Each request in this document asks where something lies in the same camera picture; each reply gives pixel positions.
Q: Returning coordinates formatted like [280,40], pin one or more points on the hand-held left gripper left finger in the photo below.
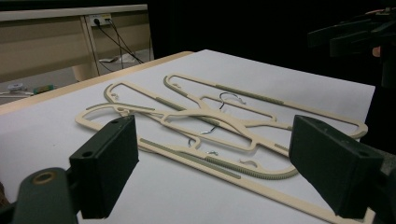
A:
[102,168]

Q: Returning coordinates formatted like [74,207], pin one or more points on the green and blue plastic packaging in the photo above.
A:
[45,89]

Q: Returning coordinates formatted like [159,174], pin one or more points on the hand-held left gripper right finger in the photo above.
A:
[336,168]

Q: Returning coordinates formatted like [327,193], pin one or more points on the white crumpled paper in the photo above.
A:
[124,58]

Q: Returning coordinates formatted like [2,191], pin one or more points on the white table mat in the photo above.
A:
[174,193]

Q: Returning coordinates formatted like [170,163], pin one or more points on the white power strip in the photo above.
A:
[100,19]

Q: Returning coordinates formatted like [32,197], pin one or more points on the beige plastic clothes hanger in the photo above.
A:
[249,93]
[218,170]
[169,104]

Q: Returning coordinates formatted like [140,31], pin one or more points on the beige cabinet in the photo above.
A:
[37,46]

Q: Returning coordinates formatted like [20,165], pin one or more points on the black curtain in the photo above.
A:
[249,28]

